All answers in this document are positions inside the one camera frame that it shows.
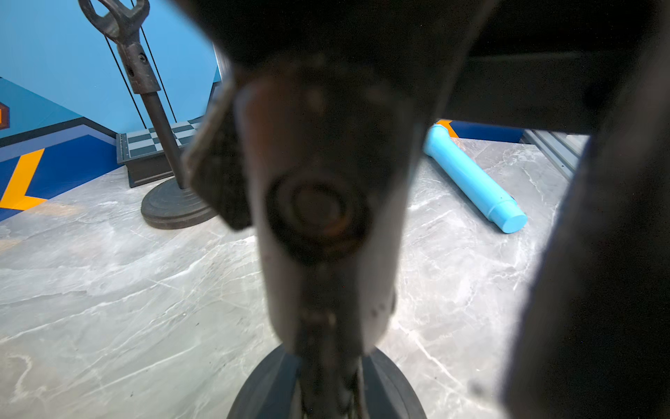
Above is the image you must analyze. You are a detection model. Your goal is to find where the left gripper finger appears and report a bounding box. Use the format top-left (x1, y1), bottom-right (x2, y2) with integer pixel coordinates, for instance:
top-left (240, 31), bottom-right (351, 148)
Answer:
top-left (502, 1), bottom-right (669, 418)

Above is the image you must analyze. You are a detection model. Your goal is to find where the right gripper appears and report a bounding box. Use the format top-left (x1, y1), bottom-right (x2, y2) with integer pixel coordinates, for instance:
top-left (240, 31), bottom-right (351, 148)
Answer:
top-left (442, 1), bottom-right (660, 134)

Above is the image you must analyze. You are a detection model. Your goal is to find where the black mic clip pole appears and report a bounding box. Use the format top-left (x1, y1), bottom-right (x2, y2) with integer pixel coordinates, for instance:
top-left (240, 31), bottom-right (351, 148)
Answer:
top-left (179, 1), bottom-right (497, 418)
top-left (79, 0), bottom-right (186, 190)

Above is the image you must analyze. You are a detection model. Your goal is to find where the black round stand base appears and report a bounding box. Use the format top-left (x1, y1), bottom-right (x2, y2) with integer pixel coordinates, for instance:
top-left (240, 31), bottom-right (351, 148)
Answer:
top-left (141, 177), bottom-right (216, 230)

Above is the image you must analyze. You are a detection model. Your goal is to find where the light blue tube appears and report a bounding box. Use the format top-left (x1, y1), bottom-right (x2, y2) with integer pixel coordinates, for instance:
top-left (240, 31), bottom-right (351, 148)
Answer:
top-left (424, 124), bottom-right (528, 234)

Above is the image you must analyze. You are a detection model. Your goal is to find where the folded chess board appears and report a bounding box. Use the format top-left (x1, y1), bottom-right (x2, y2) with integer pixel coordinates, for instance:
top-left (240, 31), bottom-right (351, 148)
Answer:
top-left (116, 116), bottom-right (204, 189)

